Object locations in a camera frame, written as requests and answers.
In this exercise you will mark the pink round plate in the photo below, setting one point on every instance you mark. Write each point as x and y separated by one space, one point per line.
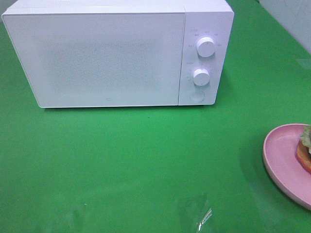
281 163

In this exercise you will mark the white microwave door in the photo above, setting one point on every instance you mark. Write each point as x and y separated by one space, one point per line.
99 60

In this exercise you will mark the burger with lettuce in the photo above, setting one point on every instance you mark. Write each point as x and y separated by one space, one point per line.
303 152

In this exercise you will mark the white microwave oven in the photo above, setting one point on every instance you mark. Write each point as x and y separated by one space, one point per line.
212 18

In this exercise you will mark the white round knob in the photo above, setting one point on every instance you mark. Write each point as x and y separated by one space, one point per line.
201 77
206 46

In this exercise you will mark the upper white round knob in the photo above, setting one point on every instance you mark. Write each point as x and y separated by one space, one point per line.
206 46

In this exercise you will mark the clear tape patch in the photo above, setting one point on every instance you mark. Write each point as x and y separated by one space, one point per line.
196 214

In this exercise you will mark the round white door button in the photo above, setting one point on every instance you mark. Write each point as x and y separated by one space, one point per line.
197 96

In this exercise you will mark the lower white round knob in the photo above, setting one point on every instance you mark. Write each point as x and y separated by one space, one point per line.
201 77

